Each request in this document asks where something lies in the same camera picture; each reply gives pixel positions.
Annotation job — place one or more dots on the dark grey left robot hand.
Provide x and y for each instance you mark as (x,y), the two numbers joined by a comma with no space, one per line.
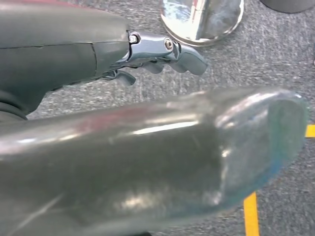
(49,49)

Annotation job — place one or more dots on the yellow floor tape square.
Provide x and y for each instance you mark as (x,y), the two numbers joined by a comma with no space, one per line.
(251,215)

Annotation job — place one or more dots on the chrome stanchion post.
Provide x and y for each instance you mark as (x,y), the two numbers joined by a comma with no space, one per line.
(202,19)

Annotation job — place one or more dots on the black stanchion post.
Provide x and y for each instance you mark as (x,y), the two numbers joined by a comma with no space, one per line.
(288,5)

